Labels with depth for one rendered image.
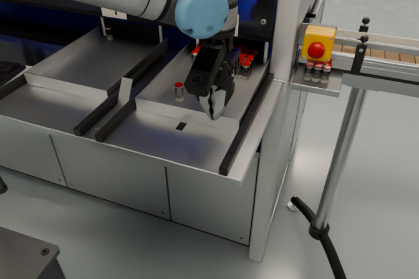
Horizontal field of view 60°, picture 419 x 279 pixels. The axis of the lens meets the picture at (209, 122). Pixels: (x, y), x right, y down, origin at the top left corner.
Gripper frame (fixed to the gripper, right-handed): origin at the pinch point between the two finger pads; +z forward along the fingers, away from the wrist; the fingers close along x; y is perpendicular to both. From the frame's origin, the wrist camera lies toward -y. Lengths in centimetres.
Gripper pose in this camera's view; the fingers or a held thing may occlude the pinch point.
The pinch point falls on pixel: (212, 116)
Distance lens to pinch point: 79.8
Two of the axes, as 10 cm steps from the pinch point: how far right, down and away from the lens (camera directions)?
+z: 0.0, 8.1, 5.9
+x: -9.3, -2.1, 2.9
